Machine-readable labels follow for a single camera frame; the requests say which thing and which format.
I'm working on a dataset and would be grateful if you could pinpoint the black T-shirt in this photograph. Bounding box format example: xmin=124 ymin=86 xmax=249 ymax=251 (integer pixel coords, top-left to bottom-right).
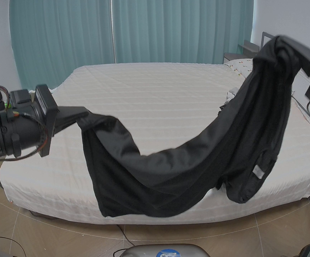
xmin=78 ymin=36 xmax=301 ymax=219

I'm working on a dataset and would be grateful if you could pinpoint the blue-green curtain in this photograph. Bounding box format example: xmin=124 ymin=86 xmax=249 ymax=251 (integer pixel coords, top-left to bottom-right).
xmin=9 ymin=0 xmax=116 ymax=90
xmin=111 ymin=0 xmax=255 ymax=65

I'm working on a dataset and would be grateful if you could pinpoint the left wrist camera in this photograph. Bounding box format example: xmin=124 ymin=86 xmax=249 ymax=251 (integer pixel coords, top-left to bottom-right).
xmin=10 ymin=89 xmax=35 ymax=110

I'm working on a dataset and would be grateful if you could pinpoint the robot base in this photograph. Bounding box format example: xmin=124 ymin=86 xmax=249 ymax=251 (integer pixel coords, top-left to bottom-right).
xmin=120 ymin=244 xmax=212 ymax=257

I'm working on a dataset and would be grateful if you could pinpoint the bed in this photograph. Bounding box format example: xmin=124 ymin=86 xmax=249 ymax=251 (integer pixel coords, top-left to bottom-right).
xmin=0 ymin=31 xmax=310 ymax=225

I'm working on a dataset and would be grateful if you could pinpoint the pile of clothes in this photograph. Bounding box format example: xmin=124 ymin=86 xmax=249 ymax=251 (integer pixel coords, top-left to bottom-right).
xmin=219 ymin=87 xmax=242 ymax=112

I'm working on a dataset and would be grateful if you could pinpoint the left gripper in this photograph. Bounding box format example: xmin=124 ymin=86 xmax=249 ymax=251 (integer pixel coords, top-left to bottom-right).
xmin=0 ymin=84 xmax=58 ymax=158

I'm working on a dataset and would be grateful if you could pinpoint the white printed pillow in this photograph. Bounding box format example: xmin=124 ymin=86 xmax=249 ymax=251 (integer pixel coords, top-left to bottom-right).
xmin=223 ymin=59 xmax=255 ymax=77

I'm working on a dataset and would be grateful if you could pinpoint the grey bedside table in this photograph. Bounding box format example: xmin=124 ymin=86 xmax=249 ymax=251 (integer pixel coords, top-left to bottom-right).
xmin=223 ymin=40 xmax=260 ymax=64

